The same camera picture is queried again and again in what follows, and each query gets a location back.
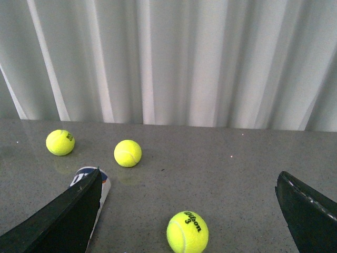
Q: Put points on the yellow Wilson 3 tennis ball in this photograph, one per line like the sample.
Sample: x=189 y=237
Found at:
x=187 y=232

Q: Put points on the yellow tennis ball far left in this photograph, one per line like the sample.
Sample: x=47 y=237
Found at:
x=60 y=142

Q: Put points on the white pleated curtain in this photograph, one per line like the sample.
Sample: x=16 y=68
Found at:
x=236 y=64

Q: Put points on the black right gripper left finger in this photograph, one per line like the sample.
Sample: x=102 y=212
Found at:
x=64 y=225

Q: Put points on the yellow tennis ball middle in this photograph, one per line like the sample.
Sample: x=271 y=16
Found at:
x=127 y=153

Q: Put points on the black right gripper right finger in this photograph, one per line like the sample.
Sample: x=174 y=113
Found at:
x=310 y=215

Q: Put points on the clear Wilson tennis ball can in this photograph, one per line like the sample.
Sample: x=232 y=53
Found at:
x=106 y=185

